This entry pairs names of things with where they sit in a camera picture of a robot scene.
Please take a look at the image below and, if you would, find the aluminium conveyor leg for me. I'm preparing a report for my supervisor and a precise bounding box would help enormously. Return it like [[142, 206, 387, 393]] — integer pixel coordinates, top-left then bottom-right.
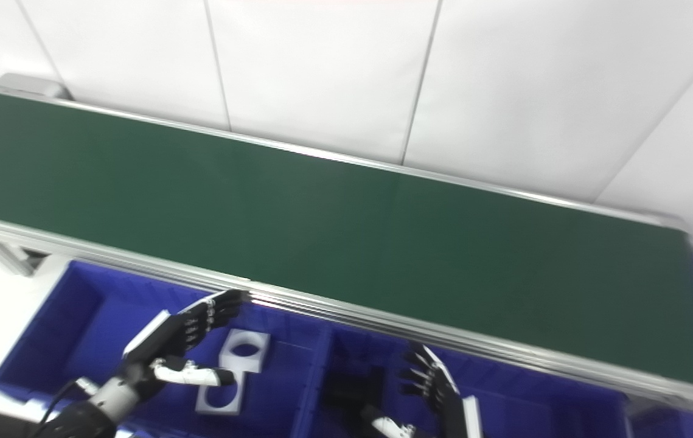
[[0, 237, 50, 278]]

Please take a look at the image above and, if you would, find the white block with round hole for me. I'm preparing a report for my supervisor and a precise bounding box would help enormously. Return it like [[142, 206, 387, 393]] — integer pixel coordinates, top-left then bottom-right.
[[195, 370, 244, 416], [219, 328, 271, 374]]

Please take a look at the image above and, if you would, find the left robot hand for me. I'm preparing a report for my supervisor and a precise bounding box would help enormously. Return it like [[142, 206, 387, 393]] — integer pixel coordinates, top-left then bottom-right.
[[120, 290, 251, 397]]

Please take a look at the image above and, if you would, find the green conveyor belt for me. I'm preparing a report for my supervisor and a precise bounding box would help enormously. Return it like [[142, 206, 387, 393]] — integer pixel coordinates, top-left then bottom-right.
[[0, 73, 693, 422], [0, 92, 693, 391]]

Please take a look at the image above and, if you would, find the black block part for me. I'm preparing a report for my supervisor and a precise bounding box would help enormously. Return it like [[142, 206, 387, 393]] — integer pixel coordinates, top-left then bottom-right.
[[327, 364, 385, 422]]

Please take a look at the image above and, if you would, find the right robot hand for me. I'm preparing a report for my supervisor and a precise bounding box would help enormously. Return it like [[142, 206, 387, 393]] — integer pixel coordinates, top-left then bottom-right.
[[361, 342, 485, 438]]

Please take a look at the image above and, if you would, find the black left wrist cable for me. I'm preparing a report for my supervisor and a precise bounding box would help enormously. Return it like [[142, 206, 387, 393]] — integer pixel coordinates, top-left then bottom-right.
[[35, 376, 102, 428]]

